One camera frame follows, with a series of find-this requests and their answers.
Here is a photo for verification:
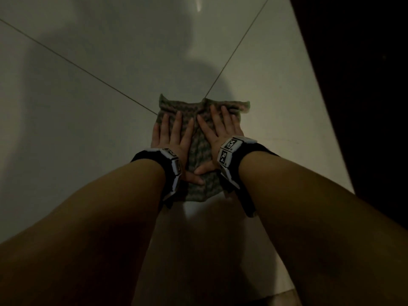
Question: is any person's left hand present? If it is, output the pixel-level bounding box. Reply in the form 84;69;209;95
150;111;205;186

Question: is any person's right hand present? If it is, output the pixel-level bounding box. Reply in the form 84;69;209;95
193;105;245;176

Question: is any green pink knitted cloth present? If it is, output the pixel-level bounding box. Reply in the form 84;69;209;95
156;93;251;203

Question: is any person's right forearm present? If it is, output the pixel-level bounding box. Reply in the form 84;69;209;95
239;151;408;306

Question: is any person's left forearm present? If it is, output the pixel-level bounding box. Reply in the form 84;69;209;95
0;159;166;306

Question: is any black white wrist camera band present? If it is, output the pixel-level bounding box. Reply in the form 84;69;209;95
216;136;280;218
131;148;183;208

